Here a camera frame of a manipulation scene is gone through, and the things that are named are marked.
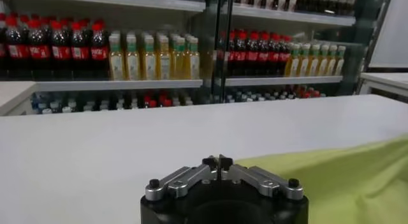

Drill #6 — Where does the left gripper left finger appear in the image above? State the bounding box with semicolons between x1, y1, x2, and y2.
145;154;221;202

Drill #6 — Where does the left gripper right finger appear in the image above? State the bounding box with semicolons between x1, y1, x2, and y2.
219;154;304;201

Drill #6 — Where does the light green t-shirt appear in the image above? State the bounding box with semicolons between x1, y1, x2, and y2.
235;136;408;224

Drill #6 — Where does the yellow tea bottle green label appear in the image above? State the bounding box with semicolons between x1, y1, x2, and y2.
156;36;172;81
317;44;329;77
124;34;141;82
171;36;187;81
334;45;347;76
141;35;157;82
186;37;201;80
326;45;338;77
307;43;321;77
298;43;311;78
108;34;126;82
285;43;302;78

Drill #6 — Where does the glass beverage display cabinet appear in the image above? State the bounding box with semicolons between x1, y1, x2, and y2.
0;0;396;116

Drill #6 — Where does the small white side table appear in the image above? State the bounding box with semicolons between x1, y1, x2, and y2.
357;71;408;104

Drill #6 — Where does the black cabinet divider post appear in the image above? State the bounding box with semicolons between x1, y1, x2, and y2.
203;0;235;103

